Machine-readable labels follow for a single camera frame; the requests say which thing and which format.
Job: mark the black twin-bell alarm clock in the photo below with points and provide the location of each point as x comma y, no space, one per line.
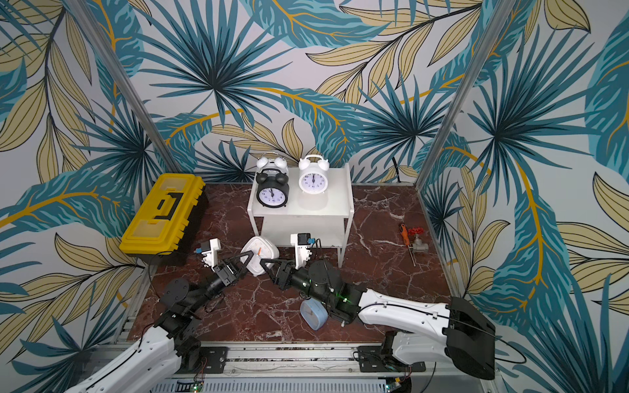
272,188

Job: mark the yellow black toolbox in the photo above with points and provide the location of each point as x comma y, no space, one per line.
163,231

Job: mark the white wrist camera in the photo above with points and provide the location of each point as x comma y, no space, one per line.
209,252
302,248

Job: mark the blue square alarm clock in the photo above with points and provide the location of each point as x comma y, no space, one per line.
314,313

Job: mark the orange handled screwdriver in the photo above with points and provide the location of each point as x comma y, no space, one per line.
406,239

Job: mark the white plastic twin-bell clock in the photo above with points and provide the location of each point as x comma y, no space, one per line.
314,170

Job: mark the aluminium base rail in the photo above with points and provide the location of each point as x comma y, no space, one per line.
275,363

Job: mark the white square alarm clock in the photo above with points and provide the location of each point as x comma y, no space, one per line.
261,248

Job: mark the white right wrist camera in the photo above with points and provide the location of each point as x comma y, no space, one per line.
302,248

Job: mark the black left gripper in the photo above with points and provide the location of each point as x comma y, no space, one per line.
228,271

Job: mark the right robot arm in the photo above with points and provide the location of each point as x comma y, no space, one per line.
420,332

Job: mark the white two-tier shelf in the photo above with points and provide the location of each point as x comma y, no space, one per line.
327,216

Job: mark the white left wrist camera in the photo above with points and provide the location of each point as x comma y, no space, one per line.
209,252

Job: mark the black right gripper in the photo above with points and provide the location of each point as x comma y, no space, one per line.
283,273

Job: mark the metal valve red handle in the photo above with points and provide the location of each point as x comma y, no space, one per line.
418,245

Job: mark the white metal twin-bell clock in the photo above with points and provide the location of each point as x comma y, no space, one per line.
277,163

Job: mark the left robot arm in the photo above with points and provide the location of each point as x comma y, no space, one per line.
162,324

